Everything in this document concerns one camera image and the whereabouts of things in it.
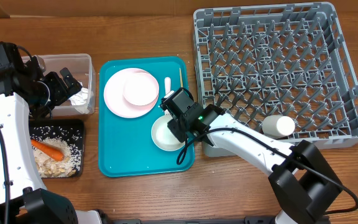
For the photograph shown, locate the black plastic tray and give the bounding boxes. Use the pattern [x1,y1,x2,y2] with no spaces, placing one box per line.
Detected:
[29,119,85,179]

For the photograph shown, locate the white plastic spoon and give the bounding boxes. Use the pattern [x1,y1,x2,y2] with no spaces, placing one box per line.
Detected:
[163,77,172,116]

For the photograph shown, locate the grey plastic dishwasher rack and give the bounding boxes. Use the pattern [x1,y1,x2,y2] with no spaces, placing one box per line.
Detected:
[193,2,358,149]

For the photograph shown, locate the white tissue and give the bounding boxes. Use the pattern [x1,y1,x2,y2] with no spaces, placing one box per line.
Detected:
[69,87,94,114]

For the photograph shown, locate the white saucer plate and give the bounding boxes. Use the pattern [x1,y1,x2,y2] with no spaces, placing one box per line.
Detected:
[151,114,185,151]

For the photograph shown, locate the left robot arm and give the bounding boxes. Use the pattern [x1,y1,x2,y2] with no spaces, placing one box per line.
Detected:
[0,42,82,223]

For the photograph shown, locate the large white plate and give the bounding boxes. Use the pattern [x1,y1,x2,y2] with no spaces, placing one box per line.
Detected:
[103,68,158,118]

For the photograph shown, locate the small white food bowl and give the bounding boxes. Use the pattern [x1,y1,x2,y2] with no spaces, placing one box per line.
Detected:
[123,72,159,106]

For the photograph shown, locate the teal plastic serving tray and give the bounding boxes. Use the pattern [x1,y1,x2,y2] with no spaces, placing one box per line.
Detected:
[98,56,195,177]

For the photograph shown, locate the small white cup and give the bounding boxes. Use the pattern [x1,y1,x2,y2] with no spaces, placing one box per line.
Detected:
[262,115,295,139]

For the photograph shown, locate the orange carrot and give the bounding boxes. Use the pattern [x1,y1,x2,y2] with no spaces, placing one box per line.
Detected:
[31,139,64,161]

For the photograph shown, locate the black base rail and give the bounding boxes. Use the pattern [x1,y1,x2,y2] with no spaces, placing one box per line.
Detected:
[96,210,275,224]

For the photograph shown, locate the rice food scraps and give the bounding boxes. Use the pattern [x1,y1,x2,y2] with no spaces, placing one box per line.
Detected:
[29,125,84,178]

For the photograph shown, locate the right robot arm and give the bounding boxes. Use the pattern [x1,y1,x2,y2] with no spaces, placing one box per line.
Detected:
[160,88,342,223]

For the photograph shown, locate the wooden chopstick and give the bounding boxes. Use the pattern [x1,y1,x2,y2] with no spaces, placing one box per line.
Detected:
[179,68,183,88]

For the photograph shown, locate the clear plastic waste bin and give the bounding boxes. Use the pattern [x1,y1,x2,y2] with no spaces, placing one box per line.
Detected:
[22,53,96,118]

